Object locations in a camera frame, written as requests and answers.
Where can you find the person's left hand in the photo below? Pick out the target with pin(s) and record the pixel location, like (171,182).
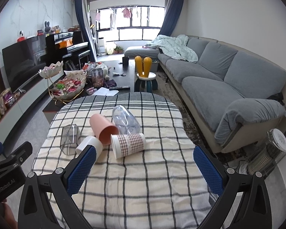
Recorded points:
(8,215)

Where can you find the grey transparent square cup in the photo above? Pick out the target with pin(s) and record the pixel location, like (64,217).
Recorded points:
(69,139)

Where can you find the blue curtain right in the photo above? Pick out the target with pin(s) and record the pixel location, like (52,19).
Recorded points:
(172,13)

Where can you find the clear plastic cup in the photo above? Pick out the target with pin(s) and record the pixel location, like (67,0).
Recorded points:
(125,121)

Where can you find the piano bench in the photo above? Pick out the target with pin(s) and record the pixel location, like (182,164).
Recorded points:
(75,61)

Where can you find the pink plastic cup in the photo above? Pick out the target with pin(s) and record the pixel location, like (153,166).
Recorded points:
(103,128)

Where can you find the blue curtain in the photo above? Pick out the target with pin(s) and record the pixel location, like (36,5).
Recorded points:
(172,13)
(81,10)

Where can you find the white tv cabinet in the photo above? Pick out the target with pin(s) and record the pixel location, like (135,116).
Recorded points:
(23,104)

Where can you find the potted plant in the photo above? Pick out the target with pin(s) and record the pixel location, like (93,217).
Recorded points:
(118,50)

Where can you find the yellow rabbit ear stool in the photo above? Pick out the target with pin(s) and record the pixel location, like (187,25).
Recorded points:
(145,78)

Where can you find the white cup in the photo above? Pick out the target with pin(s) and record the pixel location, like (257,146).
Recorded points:
(90,141)

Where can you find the light green blanket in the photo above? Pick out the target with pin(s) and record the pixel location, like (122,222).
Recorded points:
(174,47)

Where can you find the checkered paper cup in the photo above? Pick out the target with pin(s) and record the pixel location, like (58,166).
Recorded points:
(127,144)

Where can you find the grey sectional sofa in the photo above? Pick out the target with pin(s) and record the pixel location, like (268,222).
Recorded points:
(234,95)

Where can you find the black remote control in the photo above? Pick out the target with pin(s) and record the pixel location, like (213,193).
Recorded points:
(119,88)

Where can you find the flat screen television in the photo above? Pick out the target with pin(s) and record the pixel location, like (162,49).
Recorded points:
(23,60)

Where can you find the clear jar of nuts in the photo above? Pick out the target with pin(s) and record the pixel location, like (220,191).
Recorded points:
(97,78)

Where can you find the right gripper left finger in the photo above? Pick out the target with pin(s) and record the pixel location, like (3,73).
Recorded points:
(35,210)

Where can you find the white paper sheet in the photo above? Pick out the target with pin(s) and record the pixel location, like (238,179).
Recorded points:
(105,92)

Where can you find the white electric heater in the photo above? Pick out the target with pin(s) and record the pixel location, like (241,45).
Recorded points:
(272,152)

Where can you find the black upright piano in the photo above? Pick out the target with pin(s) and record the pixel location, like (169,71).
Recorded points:
(58,45)

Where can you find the blue curtain left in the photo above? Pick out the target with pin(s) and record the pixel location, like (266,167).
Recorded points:
(81,10)

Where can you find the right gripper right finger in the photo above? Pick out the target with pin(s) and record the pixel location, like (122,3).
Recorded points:
(254,210)

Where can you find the black mug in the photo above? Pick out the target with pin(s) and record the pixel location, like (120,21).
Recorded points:
(125,61)

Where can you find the plaid tablecloth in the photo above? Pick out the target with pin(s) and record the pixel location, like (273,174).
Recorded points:
(160,187)

